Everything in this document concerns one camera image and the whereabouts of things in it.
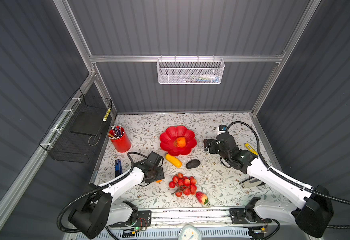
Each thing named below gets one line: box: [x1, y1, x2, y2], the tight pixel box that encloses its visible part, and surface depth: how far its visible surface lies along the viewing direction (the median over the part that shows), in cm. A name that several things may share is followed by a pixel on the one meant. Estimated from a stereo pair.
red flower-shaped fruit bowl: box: [159, 126, 197, 156], surface depth 104 cm
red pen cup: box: [108, 126, 132, 153], surface depth 95 cm
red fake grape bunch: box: [169, 173, 197, 197], surface depth 80 cm
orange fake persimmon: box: [174, 137, 186, 148], surface depth 99 cm
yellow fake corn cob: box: [165, 153, 183, 168], surface depth 93 cm
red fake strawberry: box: [195, 191, 210, 206], surface depth 78 cm
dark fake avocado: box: [185, 159, 201, 169], surface depth 91 cm
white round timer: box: [178, 224, 203, 240], surface depth 69 cm
